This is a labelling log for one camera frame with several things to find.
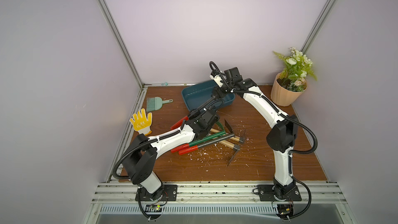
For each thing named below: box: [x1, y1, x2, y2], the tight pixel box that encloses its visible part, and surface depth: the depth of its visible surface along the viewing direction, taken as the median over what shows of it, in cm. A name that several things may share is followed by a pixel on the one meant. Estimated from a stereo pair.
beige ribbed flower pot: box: [270, 73, 308, 107], surface depth 100 cm
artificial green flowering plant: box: [272, 47, 318, 92], surface depth 96 cm
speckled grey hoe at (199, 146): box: [178, 118, 236, 156], surface depth 87 cm
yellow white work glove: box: [129, 107, 153, 136], surface depth 102 cm
